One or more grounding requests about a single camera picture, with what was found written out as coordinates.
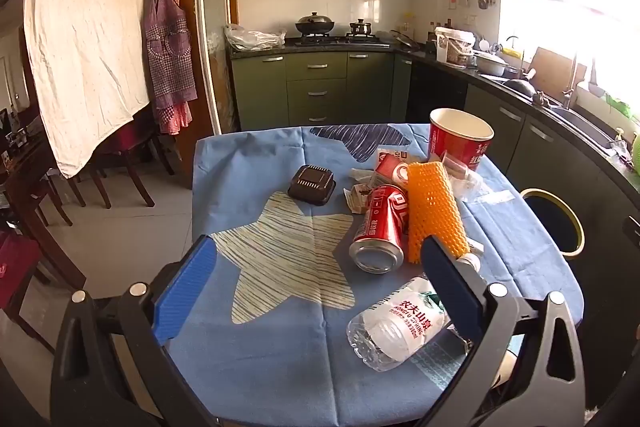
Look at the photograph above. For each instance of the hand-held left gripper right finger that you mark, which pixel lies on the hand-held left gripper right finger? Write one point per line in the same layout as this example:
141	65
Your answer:
450	289

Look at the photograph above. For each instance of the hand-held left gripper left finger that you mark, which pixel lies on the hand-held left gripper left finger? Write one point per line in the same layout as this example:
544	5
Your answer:
184	294

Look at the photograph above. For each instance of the clear plastic water bottle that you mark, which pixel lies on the clear plastic water bottle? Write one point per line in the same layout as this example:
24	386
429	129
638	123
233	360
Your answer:
395	332

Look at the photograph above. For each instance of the red and white carton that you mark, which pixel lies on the red and white carton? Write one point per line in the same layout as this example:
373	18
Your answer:
390	169

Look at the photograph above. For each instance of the blue bin with yellow rim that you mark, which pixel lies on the blue bin with yellow rim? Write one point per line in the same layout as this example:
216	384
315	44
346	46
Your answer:
576	229

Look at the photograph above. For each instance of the orange foam net sleeve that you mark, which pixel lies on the orange foam net sleeve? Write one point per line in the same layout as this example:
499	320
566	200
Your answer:
432	207

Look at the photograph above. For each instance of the red soda can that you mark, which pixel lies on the red soda can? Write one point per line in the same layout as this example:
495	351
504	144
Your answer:
382	217

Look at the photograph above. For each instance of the clear plastic strip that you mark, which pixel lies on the clear plastic strip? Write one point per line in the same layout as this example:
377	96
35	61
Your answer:
492	198

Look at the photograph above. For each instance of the clear plastic wrapper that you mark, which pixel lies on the clear plastic wrapper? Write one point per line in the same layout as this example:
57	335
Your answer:
467	182

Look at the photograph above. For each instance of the blue star-print tablecloth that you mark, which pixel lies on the blue star-print tablecloth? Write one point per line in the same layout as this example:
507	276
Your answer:
280	377

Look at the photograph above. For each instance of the small crumpled paper box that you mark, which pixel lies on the small crumpled paper box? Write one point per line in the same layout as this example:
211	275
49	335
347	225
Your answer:
357	199

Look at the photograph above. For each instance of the red paper cup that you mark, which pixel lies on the red paper cup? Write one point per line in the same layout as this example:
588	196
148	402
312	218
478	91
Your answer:
450	142

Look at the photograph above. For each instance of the dark wooden chair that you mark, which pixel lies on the dark wooden chair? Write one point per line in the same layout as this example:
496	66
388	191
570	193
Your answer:
132	147

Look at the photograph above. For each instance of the black plastic tray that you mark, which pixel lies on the black plastic tray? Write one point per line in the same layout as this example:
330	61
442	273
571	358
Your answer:
310	184

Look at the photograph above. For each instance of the red cushioned chair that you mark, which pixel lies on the red cushioned chair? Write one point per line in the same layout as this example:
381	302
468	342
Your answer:
15	262

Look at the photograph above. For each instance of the dark wooden dining table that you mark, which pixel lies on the dark wooden dining table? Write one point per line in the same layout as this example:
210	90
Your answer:
30	187

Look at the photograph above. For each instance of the black kitchen countertop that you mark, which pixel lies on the black kitchen countertop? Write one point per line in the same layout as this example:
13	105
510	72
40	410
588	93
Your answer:
530	104

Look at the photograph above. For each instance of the steel sink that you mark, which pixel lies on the steel sink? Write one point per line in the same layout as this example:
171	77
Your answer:
580	124

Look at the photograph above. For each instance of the black pan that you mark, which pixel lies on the black pan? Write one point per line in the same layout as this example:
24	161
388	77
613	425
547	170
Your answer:
517	86

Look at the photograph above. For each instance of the steel faucet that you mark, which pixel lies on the steel faucet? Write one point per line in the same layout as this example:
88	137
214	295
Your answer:
567	97

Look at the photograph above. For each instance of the white enamel pot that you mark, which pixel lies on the white enamel pot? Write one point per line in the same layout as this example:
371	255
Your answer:
490	63

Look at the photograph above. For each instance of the white plastic bucket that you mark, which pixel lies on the white plastic bucket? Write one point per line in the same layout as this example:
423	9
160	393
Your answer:
452	47

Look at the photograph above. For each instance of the purple checked apron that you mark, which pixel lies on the purple checked apron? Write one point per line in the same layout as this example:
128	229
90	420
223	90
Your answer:
167	52

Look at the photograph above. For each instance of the brown cutting board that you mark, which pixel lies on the brown cutting board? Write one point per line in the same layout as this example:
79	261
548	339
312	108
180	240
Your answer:
550	67

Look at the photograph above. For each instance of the green plastic bag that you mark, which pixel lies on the green plastic bag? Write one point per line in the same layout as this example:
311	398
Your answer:
620	107

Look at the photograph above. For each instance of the clear plastic bag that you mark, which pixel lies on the clear plastic bag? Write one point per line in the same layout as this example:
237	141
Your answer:
252	38

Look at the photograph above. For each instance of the black gas stove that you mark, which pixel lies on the black gas stove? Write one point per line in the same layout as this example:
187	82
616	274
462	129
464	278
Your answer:
335	40

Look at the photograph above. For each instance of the small cooking pot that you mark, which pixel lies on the small cooking pot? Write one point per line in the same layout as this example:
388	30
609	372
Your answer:
360	28

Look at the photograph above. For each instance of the white hanging sheet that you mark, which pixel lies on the white hanging sheet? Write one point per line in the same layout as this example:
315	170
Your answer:
85	32

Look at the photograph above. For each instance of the black wok with lid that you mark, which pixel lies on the black wok with lid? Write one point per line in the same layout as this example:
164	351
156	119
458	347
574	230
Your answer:
314	26

